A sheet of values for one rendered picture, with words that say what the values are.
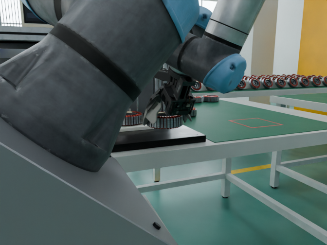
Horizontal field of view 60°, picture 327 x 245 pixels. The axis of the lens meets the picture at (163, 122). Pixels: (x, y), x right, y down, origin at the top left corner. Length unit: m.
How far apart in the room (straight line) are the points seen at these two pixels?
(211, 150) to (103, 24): 0.67
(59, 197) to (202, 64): 0.37
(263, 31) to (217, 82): 4.43
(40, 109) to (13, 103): 0.02
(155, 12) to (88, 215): 0.19
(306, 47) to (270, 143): 3.74
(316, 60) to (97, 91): 4.38
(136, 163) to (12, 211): 0.60
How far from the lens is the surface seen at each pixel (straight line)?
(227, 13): 0.51
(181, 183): 2.01
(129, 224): 0.25
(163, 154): 0.82
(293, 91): 3.03
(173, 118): 0.81
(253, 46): 4.80
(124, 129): 0.96
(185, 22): 0.32
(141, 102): 1.31
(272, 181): 2.51
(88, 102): 0.27
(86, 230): 0.24
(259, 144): 1.00
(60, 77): 0.27
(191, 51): 0.54
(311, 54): 4.64
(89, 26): 0.29
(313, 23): 4.69
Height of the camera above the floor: 1.00
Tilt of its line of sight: 12 degrees down
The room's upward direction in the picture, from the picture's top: straight up
